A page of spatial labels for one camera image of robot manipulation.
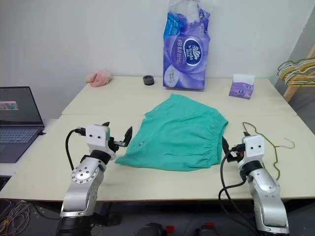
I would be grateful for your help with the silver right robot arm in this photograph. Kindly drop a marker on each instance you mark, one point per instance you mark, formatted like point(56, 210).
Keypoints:
point(265, 186)

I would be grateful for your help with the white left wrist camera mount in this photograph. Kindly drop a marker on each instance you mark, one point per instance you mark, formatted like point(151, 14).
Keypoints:
point(96, 137)

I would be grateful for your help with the grey laptop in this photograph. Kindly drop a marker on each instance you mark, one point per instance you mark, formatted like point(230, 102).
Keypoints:
point(17, 108)

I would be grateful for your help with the green shorts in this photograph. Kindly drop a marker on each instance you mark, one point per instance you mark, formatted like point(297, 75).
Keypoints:
point(172, 132)

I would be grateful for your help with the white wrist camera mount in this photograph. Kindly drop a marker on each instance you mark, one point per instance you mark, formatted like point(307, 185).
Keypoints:
point(96, 137)
point(254, 147)

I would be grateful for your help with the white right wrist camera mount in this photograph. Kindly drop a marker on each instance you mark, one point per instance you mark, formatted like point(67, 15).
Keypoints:
point(254, 147)

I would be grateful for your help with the stack of coloured hangers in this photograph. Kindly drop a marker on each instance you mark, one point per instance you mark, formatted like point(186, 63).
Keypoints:
point(295, 82)

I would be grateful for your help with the pink plush cloth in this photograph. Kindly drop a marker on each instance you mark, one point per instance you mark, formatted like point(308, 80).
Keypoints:
point(98, 79)

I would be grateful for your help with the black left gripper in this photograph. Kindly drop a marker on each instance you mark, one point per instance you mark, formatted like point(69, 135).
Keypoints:
point(115, 143)

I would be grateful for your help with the small purple tissue pack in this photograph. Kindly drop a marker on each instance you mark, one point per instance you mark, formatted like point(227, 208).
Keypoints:
point(240, 90)

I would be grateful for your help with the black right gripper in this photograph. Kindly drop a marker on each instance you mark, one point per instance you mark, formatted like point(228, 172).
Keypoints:
point(235, 156)

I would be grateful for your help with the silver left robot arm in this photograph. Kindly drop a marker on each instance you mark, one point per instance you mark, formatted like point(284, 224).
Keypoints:
point(81, 174)

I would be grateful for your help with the black round cap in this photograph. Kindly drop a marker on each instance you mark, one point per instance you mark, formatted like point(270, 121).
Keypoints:
point(148, 80)

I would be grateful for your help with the large purple tissue pack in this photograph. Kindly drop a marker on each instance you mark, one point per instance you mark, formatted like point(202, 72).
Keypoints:
point(187, 54)

